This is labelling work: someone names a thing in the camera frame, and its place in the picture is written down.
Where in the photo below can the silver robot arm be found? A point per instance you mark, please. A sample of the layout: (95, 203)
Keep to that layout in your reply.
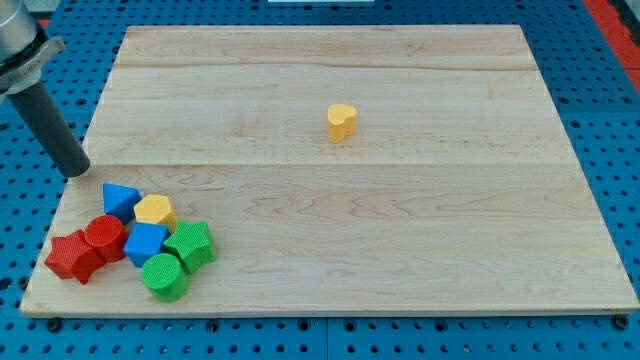
(25, 48)

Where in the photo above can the green star block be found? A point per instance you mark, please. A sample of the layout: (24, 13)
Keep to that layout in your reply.
(192, 244)

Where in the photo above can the red star block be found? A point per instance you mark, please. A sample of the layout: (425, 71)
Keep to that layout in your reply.
(71, 257)

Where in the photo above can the light wooden board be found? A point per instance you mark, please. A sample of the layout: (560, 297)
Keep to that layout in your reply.
(459, 194)

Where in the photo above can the yellow heart block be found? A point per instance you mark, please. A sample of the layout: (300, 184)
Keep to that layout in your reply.
(341, 122)

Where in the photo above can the yellow pentagon block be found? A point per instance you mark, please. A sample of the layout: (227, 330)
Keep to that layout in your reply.
(156, 209)

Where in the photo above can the green cylinder block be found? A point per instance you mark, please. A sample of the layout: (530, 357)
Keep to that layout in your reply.
(165, 278)

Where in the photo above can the blue cube block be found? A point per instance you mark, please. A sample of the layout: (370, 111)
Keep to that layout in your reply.
(145, 241)

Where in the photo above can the blue triangle block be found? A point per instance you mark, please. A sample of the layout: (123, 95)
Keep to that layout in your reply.
(119, 201)

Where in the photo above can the red cylinder block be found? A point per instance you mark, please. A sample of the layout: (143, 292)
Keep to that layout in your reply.
(107, 235)

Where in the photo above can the dark grey pointer rod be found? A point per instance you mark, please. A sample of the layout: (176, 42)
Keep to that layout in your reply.
(36, 107)

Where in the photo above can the red floor strip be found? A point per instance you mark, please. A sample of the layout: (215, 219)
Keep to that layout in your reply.
(620, 28)

